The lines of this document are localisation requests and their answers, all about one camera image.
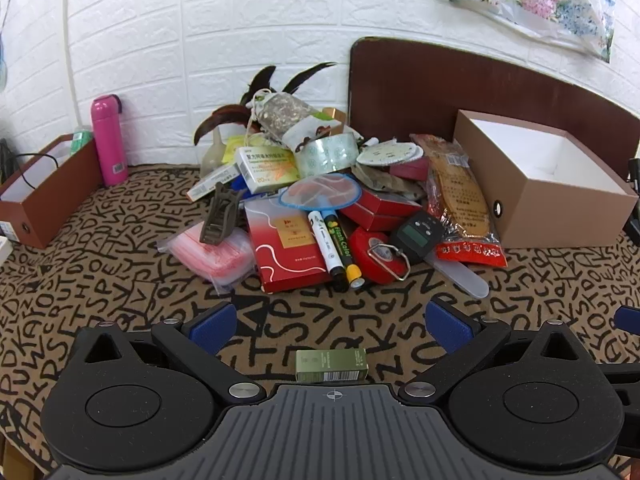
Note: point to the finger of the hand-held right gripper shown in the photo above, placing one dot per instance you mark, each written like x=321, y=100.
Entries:
x=622, y=376
x=628, y=318

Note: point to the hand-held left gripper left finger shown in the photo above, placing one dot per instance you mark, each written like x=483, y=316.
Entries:
x=215, y=324

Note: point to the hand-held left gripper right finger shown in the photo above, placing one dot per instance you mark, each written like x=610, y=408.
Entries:
x=448, y=326

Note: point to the brown cardboard box white inside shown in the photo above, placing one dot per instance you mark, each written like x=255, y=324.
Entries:
x=550, y=215

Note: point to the white marker black cap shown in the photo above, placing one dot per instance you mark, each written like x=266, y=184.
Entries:
x=320, y=242

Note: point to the black liquid chalk marker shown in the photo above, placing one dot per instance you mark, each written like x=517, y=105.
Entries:
x=341, y=247

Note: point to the translucent plastic strip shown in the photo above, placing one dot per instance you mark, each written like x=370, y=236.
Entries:
x=462, y=277

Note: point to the pink face mask pack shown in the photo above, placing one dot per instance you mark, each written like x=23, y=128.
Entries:
x=215, y=260

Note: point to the red and white flat box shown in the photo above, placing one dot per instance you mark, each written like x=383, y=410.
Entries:
x=285, y=260

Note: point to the black digital hanging scale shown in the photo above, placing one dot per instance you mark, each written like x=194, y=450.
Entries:
x=417, y=235

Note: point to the brown hair claw clip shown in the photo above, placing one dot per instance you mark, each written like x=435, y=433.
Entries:
x=220, y=220

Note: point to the red tape measure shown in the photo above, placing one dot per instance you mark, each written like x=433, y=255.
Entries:
x=362, y=245

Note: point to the small green box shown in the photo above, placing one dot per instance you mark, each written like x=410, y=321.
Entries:
x=330, y=365

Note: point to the long clear snack packet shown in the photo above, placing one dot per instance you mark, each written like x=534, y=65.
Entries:
x=457, y=195

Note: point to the plain white medicine box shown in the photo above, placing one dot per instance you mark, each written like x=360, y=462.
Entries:
x=212, y=183

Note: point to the patterned brown paper bag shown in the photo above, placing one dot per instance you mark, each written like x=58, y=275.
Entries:
x=385, y=182

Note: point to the dark red small box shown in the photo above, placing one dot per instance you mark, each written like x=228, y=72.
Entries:
x=412, y=169

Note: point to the yellow-green medicine box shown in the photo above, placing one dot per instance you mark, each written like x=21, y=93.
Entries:
x=265, y=170

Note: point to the translucent plastic funnel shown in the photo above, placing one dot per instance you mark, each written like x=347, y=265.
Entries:
x=215, y=157

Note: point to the small blue hand net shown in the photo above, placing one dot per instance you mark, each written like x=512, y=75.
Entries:
x=320, y=190

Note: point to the yellow packet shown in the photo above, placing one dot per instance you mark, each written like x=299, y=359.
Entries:
x=234, y=147

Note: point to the white dotted round discs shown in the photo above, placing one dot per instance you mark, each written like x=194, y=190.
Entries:
x=390, y=152

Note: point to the long brown open box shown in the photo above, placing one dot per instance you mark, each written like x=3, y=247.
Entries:
x=55, y=205

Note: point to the clear tape roll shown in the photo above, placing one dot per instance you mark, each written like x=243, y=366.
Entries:
x=327, y=155

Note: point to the pink thermos bottle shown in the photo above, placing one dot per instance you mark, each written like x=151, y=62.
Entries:
x=107, y=145

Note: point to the white printed pouch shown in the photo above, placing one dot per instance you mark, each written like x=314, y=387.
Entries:
x=305, y=132

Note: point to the dried herb sachet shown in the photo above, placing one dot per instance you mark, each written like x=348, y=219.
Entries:
x=282, y=110

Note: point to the green bottle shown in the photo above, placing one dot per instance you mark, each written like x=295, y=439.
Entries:
x=82, y=141

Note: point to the small orange box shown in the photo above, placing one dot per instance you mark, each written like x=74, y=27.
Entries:
x=334, y=114

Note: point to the brown wooden table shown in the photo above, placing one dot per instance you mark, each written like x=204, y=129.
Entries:
x=450, y=85

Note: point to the dark feather bundle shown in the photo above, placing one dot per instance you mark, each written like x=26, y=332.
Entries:
x=262, y=82

